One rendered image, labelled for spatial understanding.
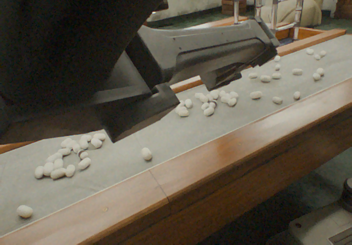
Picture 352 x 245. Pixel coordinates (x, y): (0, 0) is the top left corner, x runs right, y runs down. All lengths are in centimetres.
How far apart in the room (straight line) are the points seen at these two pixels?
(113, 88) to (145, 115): 3
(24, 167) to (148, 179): 34
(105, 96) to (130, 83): 3
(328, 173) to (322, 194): 18
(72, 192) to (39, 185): 9
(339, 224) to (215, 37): 67
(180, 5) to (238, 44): 617
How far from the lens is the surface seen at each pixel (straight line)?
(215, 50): 31
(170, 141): 65
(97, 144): 68
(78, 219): 51
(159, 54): 23
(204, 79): 54
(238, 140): 59
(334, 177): 171
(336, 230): 85
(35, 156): 76
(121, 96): 17
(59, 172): 64
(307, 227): 83
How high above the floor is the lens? 113
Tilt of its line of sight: 30 degrees down
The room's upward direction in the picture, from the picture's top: 7 degrees counter-clockwise
